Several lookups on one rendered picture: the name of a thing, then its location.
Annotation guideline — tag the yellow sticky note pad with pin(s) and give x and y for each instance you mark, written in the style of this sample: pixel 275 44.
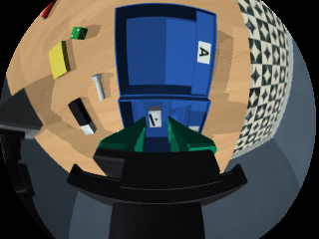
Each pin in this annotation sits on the yellow sticky note pad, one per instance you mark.
pixel 59 60

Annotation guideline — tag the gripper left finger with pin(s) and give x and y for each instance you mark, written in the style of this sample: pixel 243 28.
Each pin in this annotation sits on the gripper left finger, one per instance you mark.
pixel 127 137

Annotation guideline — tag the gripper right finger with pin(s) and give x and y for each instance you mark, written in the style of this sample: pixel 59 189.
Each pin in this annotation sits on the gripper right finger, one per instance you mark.
pixel 187 138

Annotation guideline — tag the grey metal bolt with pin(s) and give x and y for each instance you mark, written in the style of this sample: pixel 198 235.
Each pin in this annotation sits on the grey metal bolt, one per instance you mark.
pixel 97 79

